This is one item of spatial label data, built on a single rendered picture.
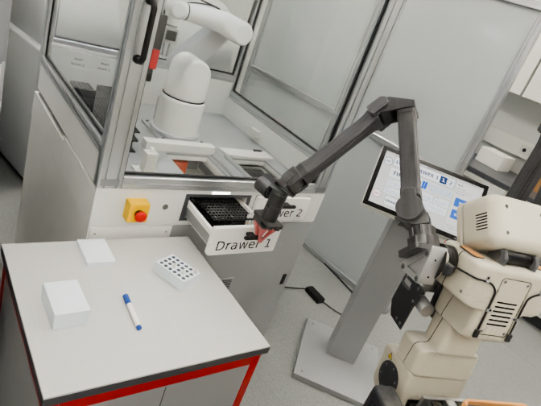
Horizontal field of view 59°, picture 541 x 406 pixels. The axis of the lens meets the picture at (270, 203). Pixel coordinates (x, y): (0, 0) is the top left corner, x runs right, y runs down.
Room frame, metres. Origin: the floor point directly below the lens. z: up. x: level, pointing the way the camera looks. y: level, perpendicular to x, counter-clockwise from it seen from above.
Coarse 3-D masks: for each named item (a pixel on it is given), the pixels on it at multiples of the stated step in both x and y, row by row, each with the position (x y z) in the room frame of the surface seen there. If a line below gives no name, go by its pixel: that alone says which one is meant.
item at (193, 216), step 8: (240, 200) 1.73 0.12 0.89; (192, 208) 1.53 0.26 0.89; (248, 208) 1.69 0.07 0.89; (184, 216) 1.55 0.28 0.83; (192, 216) 1.51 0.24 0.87; (200, 216) 1.48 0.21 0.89; (192, 224) 1.50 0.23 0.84; (200, 224) 1.47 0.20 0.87; (208, 224) 1.45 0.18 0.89; (200, 232) 1.45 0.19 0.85; (208, 232) 1.43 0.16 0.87; (208, 240) 1.41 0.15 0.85
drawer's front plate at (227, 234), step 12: (216, 228) 1.38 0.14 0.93; (228, 228) 1.41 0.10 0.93; (240, 228) 1.44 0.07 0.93; (252, 228) 1.48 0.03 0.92; (216, 240) 1.39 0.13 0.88; (228, 240) 1.42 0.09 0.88; (240, 240) 1.46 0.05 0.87; (252, 240) 1.49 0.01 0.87; (264, 240) 1.53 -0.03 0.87; (276, 240) 1.57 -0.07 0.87; (216, 252) 1.40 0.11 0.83; (228, 252) 1.43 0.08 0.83; (240, 252) 1.47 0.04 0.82
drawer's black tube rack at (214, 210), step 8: (192, 200) 1.63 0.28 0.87; (200, 200) 1.59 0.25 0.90; (208, 200) 1.61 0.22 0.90; (216, 200) 1.64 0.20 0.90; (224, 200) 1.67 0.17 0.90; (232, 200) 1.70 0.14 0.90; (200, 208) 1.59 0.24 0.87; (208, 208) 1.55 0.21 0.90; (216, 208) 1.58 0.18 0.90; (224, 208) 1.60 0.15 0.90; (232, 208) 1.62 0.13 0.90; (240, 208) 1.65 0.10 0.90; (208, 216) 1.55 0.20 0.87; (216, 216) 1.51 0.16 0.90; (224, 216) 1.54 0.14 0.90; (232, 216) 1.56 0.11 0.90; (240, 216) 1.58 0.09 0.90; (216, 224) 1.51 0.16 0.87; (224, 224) 1.53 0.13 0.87; (232, 224) 1.56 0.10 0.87; (240, 224) 1.58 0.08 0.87
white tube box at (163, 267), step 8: (168, 256) 1.32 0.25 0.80; (176, 256) 1.34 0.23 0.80; (160, 264) 1.26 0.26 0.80; (168, 264) 1.28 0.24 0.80; (184, 264) 1.31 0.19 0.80; (160, 272) 1.26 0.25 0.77; (168, 272) 1.25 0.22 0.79; (176, 272) 1.25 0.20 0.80; (192, 272) 1.28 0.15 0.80; (168, 280) 1.24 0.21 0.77; (176, 280) 1.23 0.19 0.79; (184, 280) 1.23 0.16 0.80; (192, 280) 1.26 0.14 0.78; (184, 288) 1.23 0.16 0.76
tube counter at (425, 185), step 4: (424, 180) 2.15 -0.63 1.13; (424, 184) 2.14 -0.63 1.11; (428, 184) 2.14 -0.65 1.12; (432, 184) 2.14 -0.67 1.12; (424, 188) 2.13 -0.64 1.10; (428, 188) 2.13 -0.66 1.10; (432, 188) 2.13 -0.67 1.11; (436, 188) 2.14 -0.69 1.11; (440, 188) 2.14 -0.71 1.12; (444, 188) 2.14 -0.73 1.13; (432, 192) 2.12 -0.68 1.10; (436, 192) 2.13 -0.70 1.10; (440, 192) 2.13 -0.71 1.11; (444, 192) 2.13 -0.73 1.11; (448, 192) 2.14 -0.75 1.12; (452, 192) 2.14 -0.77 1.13; (440, 196) 2.12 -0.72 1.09; (444, 196) 2.12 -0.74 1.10; (448, 196) 2.12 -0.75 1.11
